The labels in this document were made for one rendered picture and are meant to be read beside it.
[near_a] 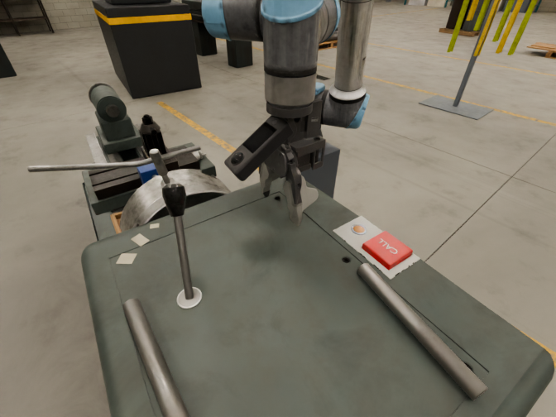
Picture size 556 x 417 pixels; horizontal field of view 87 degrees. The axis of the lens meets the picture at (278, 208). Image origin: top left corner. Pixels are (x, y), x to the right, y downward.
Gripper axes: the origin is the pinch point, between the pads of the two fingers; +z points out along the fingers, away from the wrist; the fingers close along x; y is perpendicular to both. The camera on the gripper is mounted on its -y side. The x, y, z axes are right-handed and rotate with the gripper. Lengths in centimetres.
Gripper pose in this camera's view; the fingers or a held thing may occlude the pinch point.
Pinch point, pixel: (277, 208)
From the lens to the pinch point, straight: 55.9
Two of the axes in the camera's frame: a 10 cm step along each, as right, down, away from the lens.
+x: -5.6, -5.2, 6.5
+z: 0.0, 7.8, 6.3
